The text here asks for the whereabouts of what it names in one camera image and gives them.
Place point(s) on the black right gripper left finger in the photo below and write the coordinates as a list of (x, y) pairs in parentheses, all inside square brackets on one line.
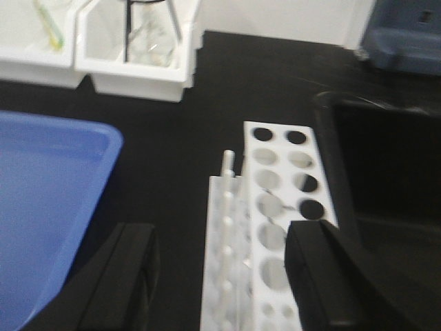
[(118, 282)]

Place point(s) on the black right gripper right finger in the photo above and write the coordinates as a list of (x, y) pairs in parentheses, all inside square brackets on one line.
[(319, 285)]

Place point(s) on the white test tube rack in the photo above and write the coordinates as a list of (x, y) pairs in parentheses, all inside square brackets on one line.
[(245, 284)]

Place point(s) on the black sink basin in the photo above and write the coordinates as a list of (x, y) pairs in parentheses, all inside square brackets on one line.
[(383, 167)]

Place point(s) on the blue plastic tray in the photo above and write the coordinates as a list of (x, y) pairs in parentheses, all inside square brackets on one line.
[(53, 173)]

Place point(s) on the right white storage bin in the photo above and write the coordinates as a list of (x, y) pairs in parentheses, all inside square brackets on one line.
[(99, 53)]

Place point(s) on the white storage bin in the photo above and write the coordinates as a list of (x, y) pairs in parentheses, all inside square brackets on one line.
[(26, 55), (99, 53)]

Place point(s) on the blue grey equipment box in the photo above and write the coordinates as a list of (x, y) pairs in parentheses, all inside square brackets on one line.
[(404, 36)]

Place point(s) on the clear glass flask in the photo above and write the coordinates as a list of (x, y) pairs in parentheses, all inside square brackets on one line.
[(152, 41)]

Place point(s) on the middle white storage bin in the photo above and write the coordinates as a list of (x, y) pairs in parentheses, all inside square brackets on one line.
[(26, 55)]

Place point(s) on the black wire tripod stand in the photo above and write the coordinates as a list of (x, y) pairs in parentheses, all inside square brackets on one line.
[(129, 21)]

